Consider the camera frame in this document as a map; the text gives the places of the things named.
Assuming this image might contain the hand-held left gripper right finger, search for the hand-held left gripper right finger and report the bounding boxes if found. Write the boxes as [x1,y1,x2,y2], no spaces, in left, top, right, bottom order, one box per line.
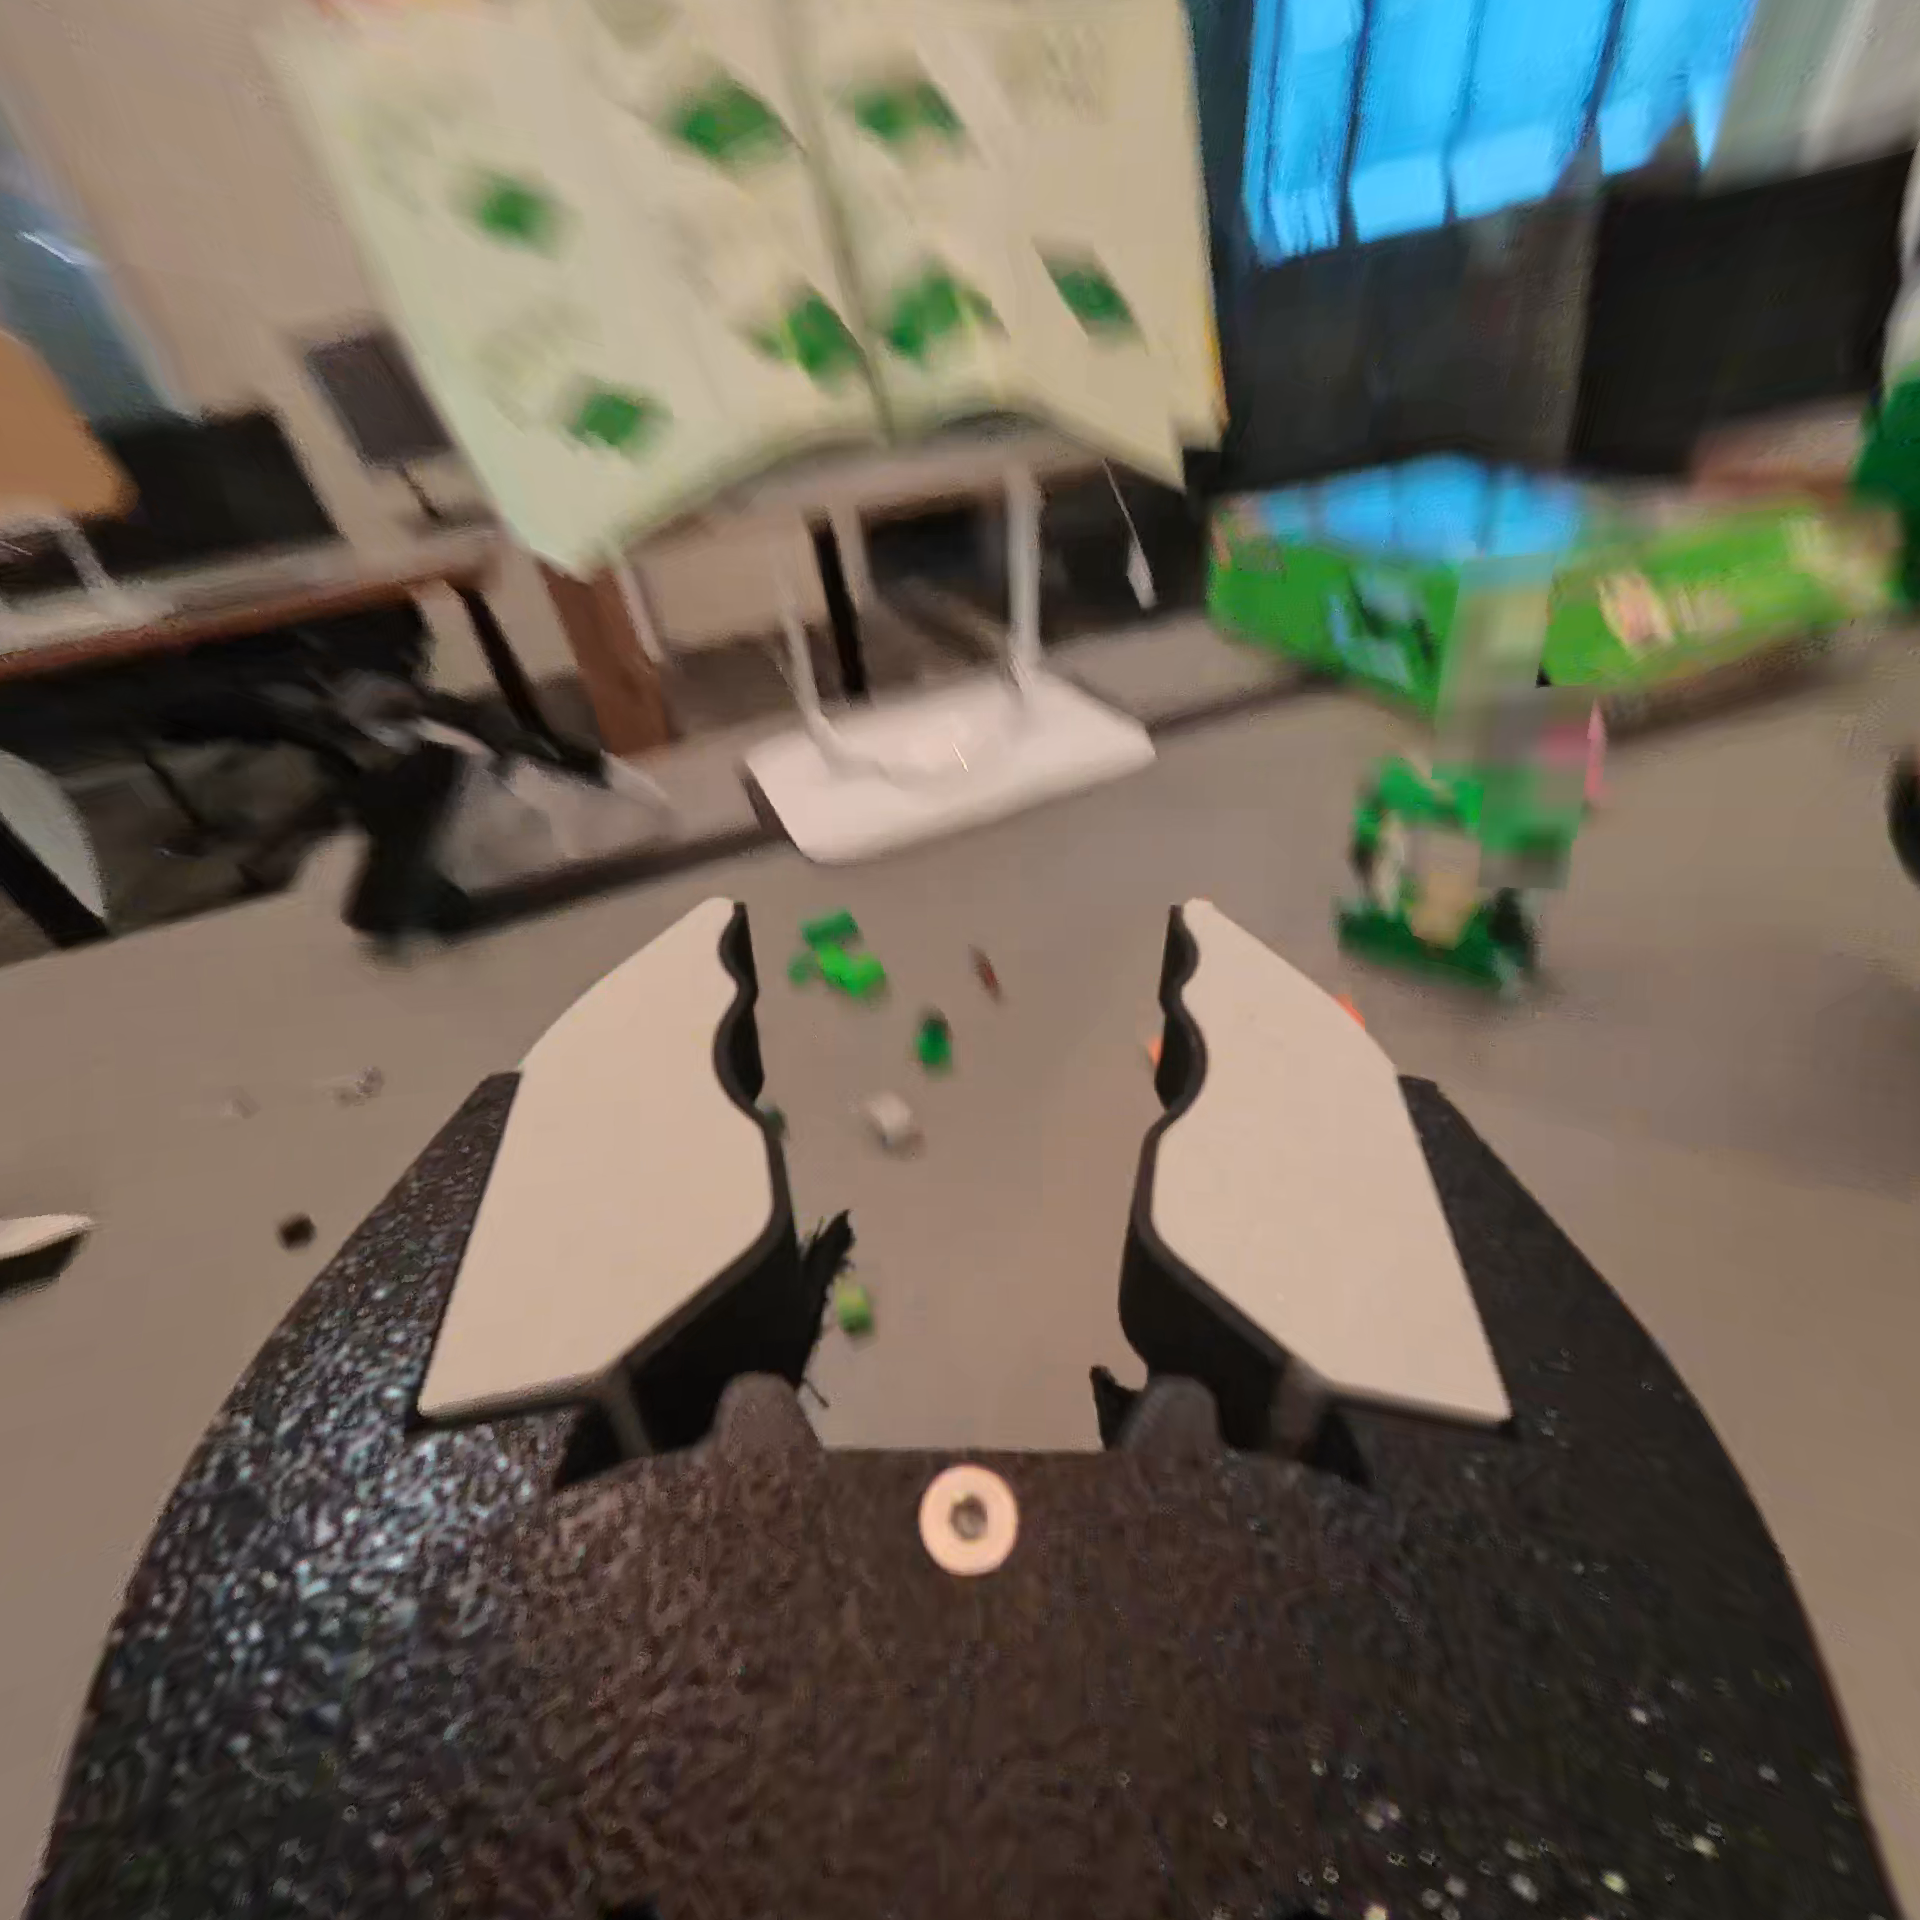
[1115,896,1512,1454]

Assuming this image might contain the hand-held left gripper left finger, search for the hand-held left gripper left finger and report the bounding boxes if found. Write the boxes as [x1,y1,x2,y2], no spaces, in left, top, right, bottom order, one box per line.
[415,896,824,1454]

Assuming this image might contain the small green lego pieces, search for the small green lego pieces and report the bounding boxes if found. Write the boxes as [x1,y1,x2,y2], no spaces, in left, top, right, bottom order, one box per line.
[764,906,962,1339]

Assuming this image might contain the green lego block build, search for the green lego block build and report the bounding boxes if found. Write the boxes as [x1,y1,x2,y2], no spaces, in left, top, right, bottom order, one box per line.
[1335,750,1549,1000]

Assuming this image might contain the lego instruction booklet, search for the lego instruction booklet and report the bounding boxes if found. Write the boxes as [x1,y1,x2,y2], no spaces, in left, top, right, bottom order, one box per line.
[262,0,1224,581]

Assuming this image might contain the green lego box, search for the green lego box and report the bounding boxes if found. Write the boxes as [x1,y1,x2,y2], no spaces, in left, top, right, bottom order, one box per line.
[1206,456,1901,709]

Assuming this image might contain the white book stand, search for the white book stand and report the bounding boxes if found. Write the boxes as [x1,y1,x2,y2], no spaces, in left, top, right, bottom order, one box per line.
[541,421,1158,869]

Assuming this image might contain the wood-edged office desk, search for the wood-edged office desk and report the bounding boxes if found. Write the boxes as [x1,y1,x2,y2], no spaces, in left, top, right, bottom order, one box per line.
[0,525,580,783]

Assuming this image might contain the small tablet on stand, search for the small tablet on stand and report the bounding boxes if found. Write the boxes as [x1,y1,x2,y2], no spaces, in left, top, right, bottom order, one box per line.
[297,327,460,528]

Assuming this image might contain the empty wooden book stand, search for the empty wooden book stand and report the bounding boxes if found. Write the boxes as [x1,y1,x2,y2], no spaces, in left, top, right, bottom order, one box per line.
[0,327,140,618]

